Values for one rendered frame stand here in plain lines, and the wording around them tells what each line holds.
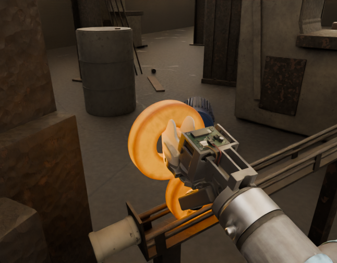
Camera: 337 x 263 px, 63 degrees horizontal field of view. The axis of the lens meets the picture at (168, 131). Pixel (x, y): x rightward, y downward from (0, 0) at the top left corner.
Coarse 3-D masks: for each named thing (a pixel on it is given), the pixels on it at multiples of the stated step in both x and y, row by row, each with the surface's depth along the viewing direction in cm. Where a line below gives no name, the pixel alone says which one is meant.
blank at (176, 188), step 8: (168, 184) 58; (176, 184) 56; (168, 192) 58; (176, 192) 56; (184, 192) 57; (168, 200) 58; (176, 200) 57; (168, 208) 61; (176, 208) 58; (176, 216) 59; (184, 216) 60
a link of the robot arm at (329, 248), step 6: (336, 240) 43; (318, 246) 43; (324, 246) 42; (330, 246) 42; (336, 246) 42; (324, 252) 41; (330, 252) 41; (336, 252) 40; (330, 258) 40; (336, 258) 39
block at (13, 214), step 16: (0, 208) 43; (16, 208) 43; (32, 208) 44; (0, 224) 40; (16, 224) 40; (32, 224) 42; (0, 240) 38; (16, 240) 40; (32, 240) 43; (0, 256) 39; (16, 256) 41; (32, 256) 44; (48, 256) 47
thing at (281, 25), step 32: (256, 0) 235; (288, 0) 221; (320, 0) 246; (256, 32) 243; (288, 32) 229; (320, 32) 236; (256, 64) 253; (288, 64) 236; (320, 64) 221; (256, 96) 262; (288, 96) 244; (320, 96) 229; (288, 128) 255; (320, 128) 237
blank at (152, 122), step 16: (144, 112) 49; (160, 112) 48; (176, 112) 50; (192, 112) 52; (144, 128) 48; (160, 128) 49; (128, 144) 50; (144, 144) 49; (144, 160) 50; (160, 160) 52; (160, 176) 53
